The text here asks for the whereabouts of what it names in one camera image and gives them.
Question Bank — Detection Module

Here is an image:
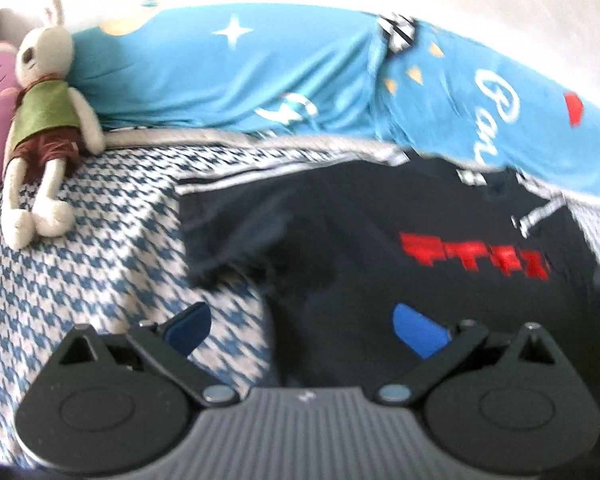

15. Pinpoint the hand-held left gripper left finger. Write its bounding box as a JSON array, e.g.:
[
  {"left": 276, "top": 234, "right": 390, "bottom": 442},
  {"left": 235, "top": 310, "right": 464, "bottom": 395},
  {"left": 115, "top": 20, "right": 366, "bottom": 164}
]
[{"left": 55, "top": 302, "right": 241, "bottom": 408}]

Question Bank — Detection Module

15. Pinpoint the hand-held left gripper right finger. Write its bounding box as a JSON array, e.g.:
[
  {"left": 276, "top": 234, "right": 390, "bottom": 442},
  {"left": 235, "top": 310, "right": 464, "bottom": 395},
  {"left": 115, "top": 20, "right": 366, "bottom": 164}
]
[{"left": 375, "top": 304, "right": 565, "bottom": 407}]

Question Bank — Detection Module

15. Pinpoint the black t-shirt with red print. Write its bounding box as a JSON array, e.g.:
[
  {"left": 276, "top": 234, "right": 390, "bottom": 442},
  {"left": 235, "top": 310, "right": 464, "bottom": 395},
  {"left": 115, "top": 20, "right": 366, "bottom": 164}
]
[{"left": 175, "top": 152, "right": 600, "bottom": 391}]

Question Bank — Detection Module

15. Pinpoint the houndstooth bed mat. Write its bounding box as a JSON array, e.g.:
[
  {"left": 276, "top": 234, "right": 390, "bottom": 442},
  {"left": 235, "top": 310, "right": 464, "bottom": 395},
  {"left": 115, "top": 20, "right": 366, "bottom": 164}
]
[{"left": 0, "top": 127, "right": 600, "bottom": 466}]

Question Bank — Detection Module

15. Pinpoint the rabbit plush toy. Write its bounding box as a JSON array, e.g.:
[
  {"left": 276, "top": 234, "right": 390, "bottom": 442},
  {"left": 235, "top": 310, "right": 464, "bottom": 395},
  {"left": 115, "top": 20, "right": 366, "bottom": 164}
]
[{"left": 1, "top": 0, "right": 106, "bottom": 250}]

